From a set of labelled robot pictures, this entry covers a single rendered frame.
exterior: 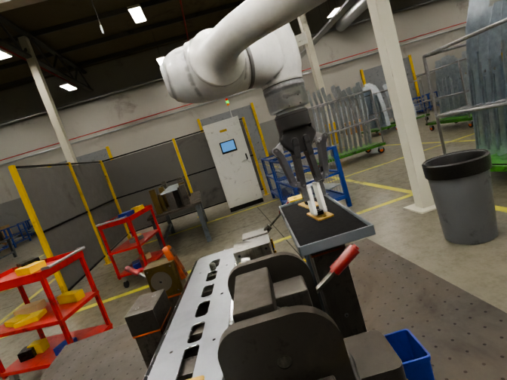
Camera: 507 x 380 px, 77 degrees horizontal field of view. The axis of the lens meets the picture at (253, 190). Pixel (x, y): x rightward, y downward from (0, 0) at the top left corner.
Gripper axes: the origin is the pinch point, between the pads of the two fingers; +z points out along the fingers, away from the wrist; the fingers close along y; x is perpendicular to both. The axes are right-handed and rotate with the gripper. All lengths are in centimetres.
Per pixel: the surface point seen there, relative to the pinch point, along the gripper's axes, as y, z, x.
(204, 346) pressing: -33.2, 20.1, -6.2
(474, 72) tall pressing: 338, -16, 288
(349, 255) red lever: -4.1, 5.7, -21.8
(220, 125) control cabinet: 47, -70, 631
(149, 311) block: -47, 17, 15
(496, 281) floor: 139, 120, 105
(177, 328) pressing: -39.5, 20.1, 5.3
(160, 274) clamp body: -47, 17, 41
